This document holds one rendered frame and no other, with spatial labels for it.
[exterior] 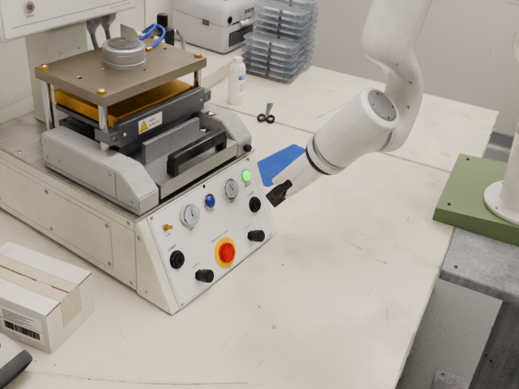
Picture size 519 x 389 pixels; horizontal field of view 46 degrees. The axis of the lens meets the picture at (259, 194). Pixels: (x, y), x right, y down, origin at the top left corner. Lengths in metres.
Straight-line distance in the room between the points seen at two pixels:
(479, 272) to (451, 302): 1.11
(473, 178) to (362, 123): 0.65
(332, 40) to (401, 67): 2.68
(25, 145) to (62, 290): 0.36
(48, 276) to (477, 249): 0.90
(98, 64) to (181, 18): 1.06
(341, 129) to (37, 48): 0.64
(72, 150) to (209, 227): 0.29
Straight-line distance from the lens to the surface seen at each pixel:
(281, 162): 1.62
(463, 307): 2.47
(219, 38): 2.16
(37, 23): 1.23
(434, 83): 3.63
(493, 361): 1.76
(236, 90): 1.89
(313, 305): 1.19
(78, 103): 1.19
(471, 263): 1.40
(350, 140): 1.04
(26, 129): 1.38
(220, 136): 1.17
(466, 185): 1.59
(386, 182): 1.60
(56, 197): 1.24
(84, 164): 1.13
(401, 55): 1.03
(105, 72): 1.17
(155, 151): 1.16
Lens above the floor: 1.55
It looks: 33 degrees down
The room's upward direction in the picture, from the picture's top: 5 degrees clockwise
